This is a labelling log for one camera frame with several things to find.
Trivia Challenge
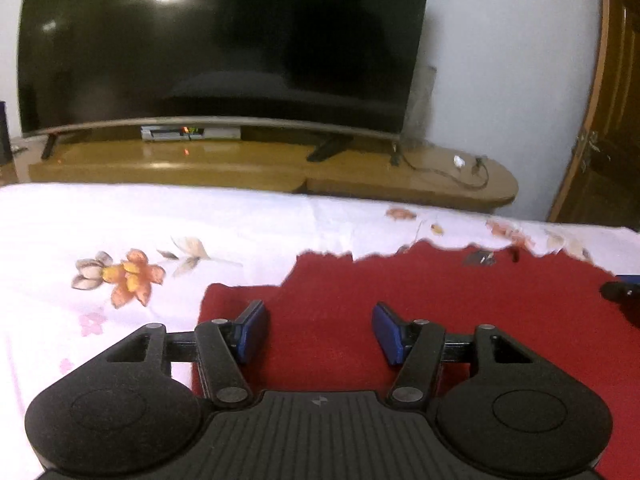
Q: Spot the black cable on stand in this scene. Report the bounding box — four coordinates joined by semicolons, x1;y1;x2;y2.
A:
389;142;492;192

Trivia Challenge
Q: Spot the large black television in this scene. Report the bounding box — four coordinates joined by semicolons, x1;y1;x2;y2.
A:
17;0;426;140

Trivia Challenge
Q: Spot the red cloth garment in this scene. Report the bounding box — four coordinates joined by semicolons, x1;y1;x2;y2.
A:
200;242;639;479

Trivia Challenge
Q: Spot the silver set-top box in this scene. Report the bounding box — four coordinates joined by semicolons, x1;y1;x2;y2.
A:
140;125;241;142

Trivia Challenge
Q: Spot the metal door handle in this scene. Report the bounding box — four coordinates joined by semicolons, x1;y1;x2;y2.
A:
574;129;600;174

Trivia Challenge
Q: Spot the wooden TV stand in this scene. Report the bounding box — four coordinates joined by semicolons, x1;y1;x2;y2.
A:
1;130;518;212

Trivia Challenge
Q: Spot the floral white bed sheet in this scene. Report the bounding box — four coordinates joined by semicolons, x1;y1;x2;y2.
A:
1;183;639;479

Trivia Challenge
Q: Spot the brown wooden door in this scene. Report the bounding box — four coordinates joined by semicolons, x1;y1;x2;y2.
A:
547;0;639;231

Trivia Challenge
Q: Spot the black cylinder speaker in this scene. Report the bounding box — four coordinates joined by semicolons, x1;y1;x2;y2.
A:
0;101;13;166

